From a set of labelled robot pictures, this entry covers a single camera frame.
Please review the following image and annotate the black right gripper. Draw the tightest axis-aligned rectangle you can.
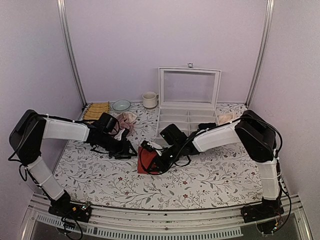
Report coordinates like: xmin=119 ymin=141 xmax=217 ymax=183
xmin=148 ymin=143 xmax=183 ymax=172

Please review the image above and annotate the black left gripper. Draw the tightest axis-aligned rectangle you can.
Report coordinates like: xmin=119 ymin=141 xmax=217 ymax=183
xmin=96 ymin=132 xmax=138 ymax=160

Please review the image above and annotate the red and white underwear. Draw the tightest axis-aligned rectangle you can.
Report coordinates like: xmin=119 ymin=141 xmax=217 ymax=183
xmin=137 ymin=146 xmax=159 ymax=174

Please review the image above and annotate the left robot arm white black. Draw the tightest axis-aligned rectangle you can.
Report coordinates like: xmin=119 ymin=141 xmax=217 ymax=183
xmin=8 ymin=109 xmax=138 ymax=217

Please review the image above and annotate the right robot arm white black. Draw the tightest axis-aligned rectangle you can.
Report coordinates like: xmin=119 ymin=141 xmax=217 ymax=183
xmin=151 ymin=110 xmax=283 ymax=218

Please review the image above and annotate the pink crumpled underwear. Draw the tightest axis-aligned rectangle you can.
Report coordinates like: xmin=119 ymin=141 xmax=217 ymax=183
xmin=115 ymin=111 xmax=138 ymax=134

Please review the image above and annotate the black rolled underwear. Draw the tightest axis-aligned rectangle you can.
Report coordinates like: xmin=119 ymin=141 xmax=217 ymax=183
xmin=198 ymin=122 xmax=217 ymax=130

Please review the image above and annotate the beige crumpled underwear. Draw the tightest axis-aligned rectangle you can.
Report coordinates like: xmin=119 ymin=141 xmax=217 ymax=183
xmin=218 ymin=112 xmax=238 ymax=125

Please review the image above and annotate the light green glass bowl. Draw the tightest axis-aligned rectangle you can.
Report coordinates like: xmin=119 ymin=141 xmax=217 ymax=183
xmin=112 ymin=99 xmax=131 ymax=112

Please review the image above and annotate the woven bamboo tray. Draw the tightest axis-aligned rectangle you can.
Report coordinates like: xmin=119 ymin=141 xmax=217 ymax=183
xmin=82 ymin=102 xmax=110 ymax=121

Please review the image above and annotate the white ceramic mug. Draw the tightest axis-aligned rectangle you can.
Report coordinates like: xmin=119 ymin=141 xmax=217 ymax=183
xmin=142 ymin=91 xmax=158 ymax=109

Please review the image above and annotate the floral patterned table mat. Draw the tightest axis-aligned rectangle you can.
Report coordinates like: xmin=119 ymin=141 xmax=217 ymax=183
xmin=48 ymin=100 xmax=286 ymax=210

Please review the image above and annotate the white compartment storage box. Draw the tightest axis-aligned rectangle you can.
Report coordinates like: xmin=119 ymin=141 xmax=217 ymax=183
xmin=154 ymin=67 xmax=222 ymax=146

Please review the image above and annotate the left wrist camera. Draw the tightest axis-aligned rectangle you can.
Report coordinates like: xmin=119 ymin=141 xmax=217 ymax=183
xmin=96 ymin=112 xmax=119 ymax=136

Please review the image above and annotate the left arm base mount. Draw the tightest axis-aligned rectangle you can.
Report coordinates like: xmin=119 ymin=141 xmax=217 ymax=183
xmin=48 ymin=200 xmax=92 ymax=223

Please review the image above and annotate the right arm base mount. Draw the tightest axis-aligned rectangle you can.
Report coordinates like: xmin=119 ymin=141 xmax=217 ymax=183
xmin=240 ymin=203 xmax=285 ymax=235

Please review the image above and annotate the aluminium front rail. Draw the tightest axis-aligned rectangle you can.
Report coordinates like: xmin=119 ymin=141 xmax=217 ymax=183
xmin=21 ymin=194 xmax=313 ymax=240

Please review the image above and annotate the left aluminium frame post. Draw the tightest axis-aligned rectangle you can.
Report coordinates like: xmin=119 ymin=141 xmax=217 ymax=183
xmin=56 ymin=0 xmax=88 ymax=108

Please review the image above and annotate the aluminium frame post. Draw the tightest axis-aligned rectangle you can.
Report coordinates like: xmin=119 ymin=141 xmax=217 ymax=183
xmin=56 ymin=0 xmax=88 ymax=108
xmin=245 ymin=0 xmax=275 ymax=108

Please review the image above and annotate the right aluminium frame post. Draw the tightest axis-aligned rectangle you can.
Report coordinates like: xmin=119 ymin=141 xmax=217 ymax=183
xmin=245 ymin=0 xmax=275 ymax=108

